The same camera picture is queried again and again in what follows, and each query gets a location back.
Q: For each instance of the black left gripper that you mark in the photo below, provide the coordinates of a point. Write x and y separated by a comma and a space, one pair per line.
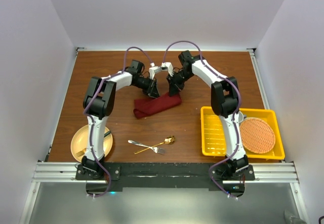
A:
152, 90

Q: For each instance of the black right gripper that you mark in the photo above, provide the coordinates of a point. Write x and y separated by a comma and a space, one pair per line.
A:
174, 87

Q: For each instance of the dark red cloth napkin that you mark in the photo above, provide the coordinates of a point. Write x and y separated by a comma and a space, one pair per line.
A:
151, 106

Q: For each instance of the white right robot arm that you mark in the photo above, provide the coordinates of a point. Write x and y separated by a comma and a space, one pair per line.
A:
225, 103

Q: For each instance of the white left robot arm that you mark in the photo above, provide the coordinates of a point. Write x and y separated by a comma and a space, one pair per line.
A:
98, 105

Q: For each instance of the gold spoon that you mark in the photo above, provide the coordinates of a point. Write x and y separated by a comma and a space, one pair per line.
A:
168, 141

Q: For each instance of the silver fork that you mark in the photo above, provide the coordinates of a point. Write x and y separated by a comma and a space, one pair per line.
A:
155, 149

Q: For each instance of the yellow plastic tray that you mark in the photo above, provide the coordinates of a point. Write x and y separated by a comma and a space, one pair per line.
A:
213, 142

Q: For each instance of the grey mug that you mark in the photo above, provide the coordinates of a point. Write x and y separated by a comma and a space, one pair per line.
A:
241, 117

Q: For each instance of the cream round plate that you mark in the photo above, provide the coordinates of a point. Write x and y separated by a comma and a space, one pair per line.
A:
79, 143

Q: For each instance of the orange woven round mat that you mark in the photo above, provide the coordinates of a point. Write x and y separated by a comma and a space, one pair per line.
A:
257, 136

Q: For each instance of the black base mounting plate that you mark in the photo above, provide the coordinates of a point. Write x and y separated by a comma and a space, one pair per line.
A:
166, 175

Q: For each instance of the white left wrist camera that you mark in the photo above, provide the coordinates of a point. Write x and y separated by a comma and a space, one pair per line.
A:
153, 70

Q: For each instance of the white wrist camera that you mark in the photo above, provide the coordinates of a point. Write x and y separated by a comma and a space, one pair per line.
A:
167, 66
153, 70

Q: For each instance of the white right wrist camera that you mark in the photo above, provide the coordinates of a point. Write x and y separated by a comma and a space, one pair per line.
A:
167, 66

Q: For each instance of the aluminium right side rail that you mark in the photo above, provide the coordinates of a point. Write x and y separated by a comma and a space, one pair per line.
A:
258, 77

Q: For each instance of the aluminium rail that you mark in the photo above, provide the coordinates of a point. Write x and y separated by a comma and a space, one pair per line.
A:
258, 77
264, 172

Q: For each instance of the aluminium front rail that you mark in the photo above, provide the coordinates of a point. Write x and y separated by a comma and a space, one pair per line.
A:
264, 172

